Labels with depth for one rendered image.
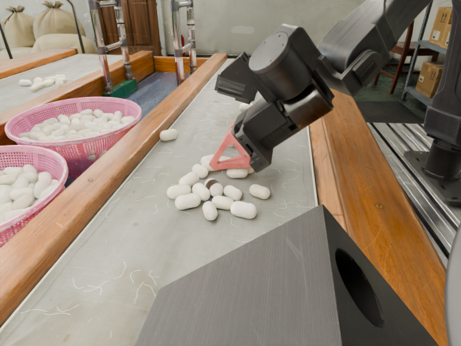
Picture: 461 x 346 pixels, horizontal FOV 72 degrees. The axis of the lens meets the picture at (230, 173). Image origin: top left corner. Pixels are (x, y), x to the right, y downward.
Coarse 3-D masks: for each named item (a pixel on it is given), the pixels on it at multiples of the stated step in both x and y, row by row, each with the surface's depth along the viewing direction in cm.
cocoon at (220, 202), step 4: (216, 196) 44; (220, 196) 44; (224, 196) 44; (212, 200) 44; (216, 200) 44; (220, 200) 44; (224, 200) 43; (228, 200) 43; (232, 200) 44; (216, 204) 44; (220, 204) 44; (224, 204) 43; (228, 204) 43; (220, 208) 44; (224, 208) 44; (228, 208) 44
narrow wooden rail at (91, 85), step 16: (112, 64) 114; (144, 64) 129; (80, 80) 94; (96, 80) 97; (112, 80) 106; (48, 96) 81; (64, 96) 83; (80, 96) 90; (96, 96) 98; (16, 112) 71; (64, 112) 84; (0, 128) 65; (0, 144) 65; (16, 144) 69
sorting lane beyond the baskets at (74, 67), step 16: (48, 64) 125; (64, 64) 125; (80, 64) 125; (96, 64) 125; (0, 80) 104; (16, 80) 104; (32, 80) 104; (0, 96) 89; (16, 96) 89; (32, 96) 89; (0, 112) 78
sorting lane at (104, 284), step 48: (192, 144) 62; (288, 144) 62; (144, 192) 48; (192, 192) 48; (288, 192) 48; (96, 240) 39; (144, 240) 39; (192, 240) 39; (240, 240) 39; (48, 288) 33; (96, 288) 33; (144, 288) 33; (0, 336) 28; (48, 336) 28; (96, 336) 28
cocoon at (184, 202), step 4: (180, 196) 44; (184, 196) 44; (188, 196) 44; (192, 196) 44; (196, 196) 44; (176, 200) 43; (180, 200) 43; (184, 200) 43; (188, 200) 43; (192, 200) 44; (196, 200) 44; (200, 200) 44; (176, 204) 43; (180, 204) 43; (184, 204) 43; (188, 204) 43; (192, 204) 44; (196, 204) 44; (180, 208) 43; (184, 208) 44; (188, 208) 44
